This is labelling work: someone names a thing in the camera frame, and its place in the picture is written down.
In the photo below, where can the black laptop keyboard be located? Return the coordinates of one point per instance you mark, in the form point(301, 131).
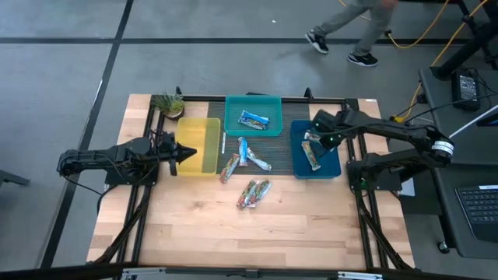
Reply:
point(480, 210)

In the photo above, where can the spiky plant in pot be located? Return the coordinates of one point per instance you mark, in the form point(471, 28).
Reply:
point(169, 104)

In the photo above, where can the white marker stick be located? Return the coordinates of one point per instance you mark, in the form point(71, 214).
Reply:
point(223, 142)

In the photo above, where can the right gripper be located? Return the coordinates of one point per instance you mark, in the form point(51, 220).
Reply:
point(328, 124)

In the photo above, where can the black stand leg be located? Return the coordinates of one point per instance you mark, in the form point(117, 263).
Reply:
point(467, 50)

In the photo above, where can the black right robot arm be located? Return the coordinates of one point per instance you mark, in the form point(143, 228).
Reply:
point(389, 128)

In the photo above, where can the blue white wrapper granola bar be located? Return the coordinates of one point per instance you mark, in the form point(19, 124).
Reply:
point(243, 151)
point(252, 124)

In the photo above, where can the black aluminium table frame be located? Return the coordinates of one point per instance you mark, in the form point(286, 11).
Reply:
point(202, 98)

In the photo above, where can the black crossbar with silver brackets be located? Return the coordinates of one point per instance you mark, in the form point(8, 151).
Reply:
point(58, 272)

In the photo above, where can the teal translucent plastic bin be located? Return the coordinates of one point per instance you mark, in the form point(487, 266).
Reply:
point(253, 105)

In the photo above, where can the person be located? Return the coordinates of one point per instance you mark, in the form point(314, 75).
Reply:
point(373, 27)

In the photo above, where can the black caster wheel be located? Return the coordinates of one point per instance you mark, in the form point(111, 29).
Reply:
point(442, 247)

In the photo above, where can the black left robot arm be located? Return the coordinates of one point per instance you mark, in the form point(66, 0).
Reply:
point(116, 157)

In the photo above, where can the brown green wrapper granola bar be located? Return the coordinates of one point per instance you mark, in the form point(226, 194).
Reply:
point(311, 155)

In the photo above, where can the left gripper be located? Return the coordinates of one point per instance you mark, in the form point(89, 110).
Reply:
point(167, 149)

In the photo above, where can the silver metal rod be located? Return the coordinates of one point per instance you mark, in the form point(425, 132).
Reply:
point(474, 121)

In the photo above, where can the dark blue plastic bin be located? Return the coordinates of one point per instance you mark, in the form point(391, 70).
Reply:
point(330, 167)

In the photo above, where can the white orange wrapper granola bar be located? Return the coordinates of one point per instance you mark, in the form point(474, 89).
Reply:
point(259, 159)

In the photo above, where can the black power adapter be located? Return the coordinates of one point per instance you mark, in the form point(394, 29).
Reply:
point(465, 89)

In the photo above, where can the yellow translucent plastic bin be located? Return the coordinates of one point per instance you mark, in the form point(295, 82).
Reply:
point(196, 145)

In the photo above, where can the dark striped table mat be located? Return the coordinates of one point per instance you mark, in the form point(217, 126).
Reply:
point(280, 155)

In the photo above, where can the dark chair leg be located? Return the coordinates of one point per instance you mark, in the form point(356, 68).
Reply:
point(11, 179)

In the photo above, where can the dark side desk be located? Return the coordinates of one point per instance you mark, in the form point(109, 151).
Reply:
point(467, 175)

